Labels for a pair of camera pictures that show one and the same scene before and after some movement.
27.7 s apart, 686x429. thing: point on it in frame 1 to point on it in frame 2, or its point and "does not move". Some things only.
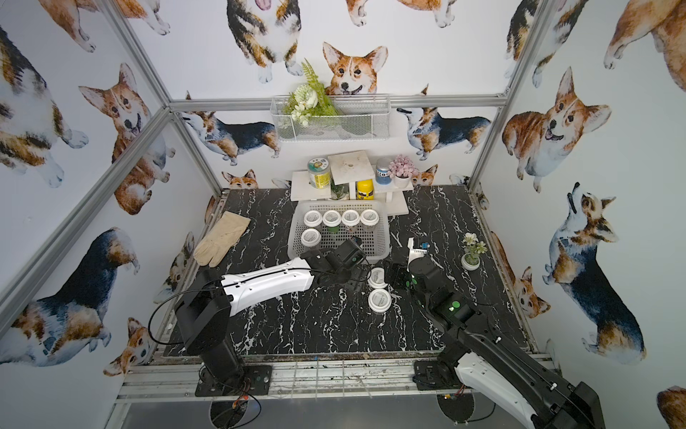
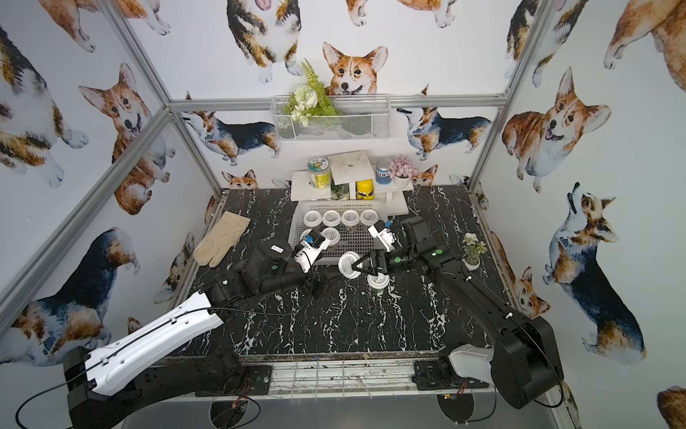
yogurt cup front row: (380, 300) to (378, 282)
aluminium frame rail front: (168, 378) does not move
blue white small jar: (381, 172) does not move
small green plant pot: (339, 191) does not move
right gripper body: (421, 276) to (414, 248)
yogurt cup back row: (313, 218) does not move
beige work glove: (221, 239) does not move
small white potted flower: (471, 260) does not move
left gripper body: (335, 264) to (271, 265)
